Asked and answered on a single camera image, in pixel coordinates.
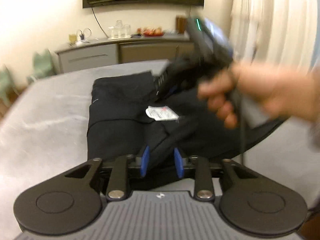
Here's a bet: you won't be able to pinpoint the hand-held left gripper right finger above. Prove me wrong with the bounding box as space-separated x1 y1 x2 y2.
173 147 258 202

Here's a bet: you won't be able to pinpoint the green child chair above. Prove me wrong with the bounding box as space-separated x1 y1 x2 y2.
32 50 57 79
0 66 18 108

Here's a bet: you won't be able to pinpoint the white curtain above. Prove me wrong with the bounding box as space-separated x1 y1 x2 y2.
229 0 320 68

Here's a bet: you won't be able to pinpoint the red fruit bowl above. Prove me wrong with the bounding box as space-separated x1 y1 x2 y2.
142 27 165 37

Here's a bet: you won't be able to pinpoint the person's right forearm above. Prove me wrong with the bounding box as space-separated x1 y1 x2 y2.
309 66 320 153

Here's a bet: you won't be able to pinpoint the wooden framed board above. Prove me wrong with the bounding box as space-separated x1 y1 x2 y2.
176 15 190 34

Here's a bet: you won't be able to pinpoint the grey brown sideboard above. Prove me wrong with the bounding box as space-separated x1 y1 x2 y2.
55 34 195 74

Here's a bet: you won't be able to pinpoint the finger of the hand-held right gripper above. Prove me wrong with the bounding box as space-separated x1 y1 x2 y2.
153 76 180 103

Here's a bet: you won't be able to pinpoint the black pants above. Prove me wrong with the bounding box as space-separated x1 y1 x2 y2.
86 71 284 190

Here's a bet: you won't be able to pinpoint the black wall cable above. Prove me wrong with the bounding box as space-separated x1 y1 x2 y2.
91 6 108 39

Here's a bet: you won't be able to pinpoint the glass cup set on tray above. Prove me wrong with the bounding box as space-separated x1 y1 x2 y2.
107 20 132 40

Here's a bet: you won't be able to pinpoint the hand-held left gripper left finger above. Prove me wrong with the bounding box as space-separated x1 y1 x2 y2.
64 145 150 202

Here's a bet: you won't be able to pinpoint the person's right hand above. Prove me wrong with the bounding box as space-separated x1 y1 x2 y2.
197 63 315 130

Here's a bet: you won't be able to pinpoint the glass teapot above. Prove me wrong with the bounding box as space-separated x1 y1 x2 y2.
76 28 92 43

